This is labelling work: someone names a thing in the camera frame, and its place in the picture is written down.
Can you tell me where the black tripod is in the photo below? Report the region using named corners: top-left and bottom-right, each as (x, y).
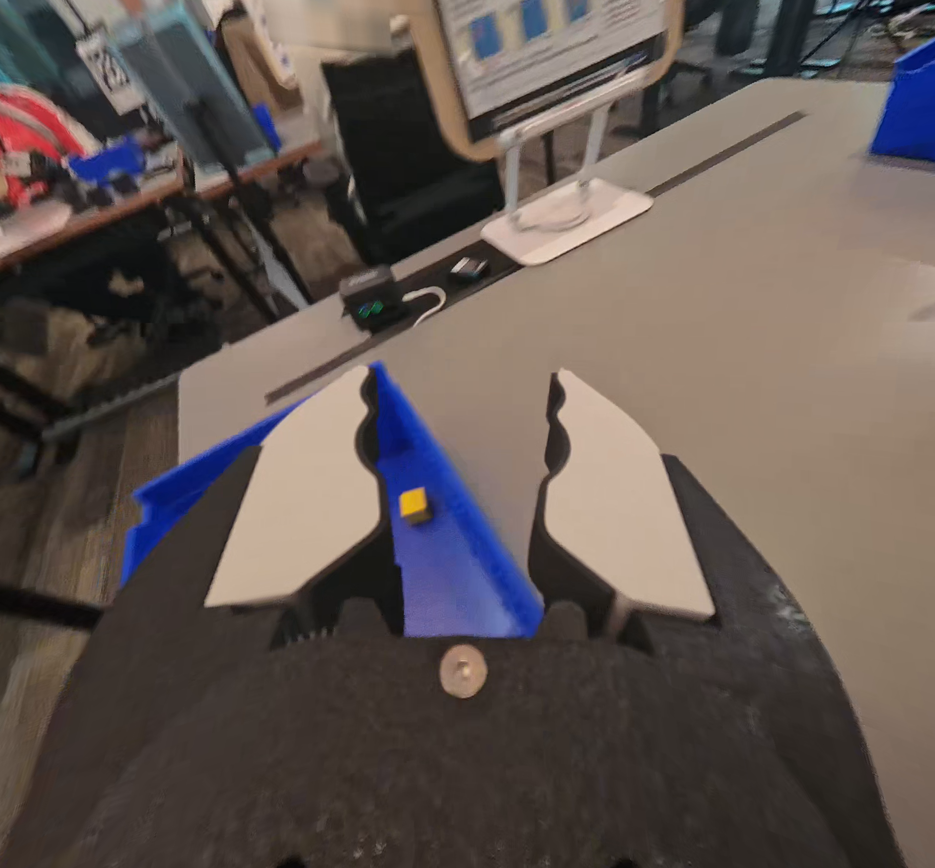
top-left (183, 101), bottom-right (315, 321)

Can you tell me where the red white object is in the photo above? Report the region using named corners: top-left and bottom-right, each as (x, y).
top-left (0, 86), bottom-right (96, 211)

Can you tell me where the white charging cable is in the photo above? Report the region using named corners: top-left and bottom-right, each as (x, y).
top-left (402, 286), bottom-right (448, 328)

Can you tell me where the blue plastic bin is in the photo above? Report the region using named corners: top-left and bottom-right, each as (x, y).
top-left (869, 37), bottom-right (935, 162)

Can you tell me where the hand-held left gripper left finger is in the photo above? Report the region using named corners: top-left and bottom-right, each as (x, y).
top-left (204, 365), bottom-right (390, 609)

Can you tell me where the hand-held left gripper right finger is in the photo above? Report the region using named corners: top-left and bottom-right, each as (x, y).
top-left (542, 369), bottom-right (717, 640)

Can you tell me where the black office chair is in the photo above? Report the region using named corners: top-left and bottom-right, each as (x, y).
top-left (321, 50), bottom-right (505, 266)

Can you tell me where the wood-framed instruction board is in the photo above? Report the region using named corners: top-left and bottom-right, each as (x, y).
top-left (394, 0), bottom-right (688, 164)

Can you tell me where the blue plastic object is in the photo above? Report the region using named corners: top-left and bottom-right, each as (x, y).
top-left (120, 361), bottom-right (545, 639)

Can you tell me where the black charger case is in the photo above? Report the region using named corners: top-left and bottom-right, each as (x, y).
top-left (338, 265), bottom-right (410, 332)

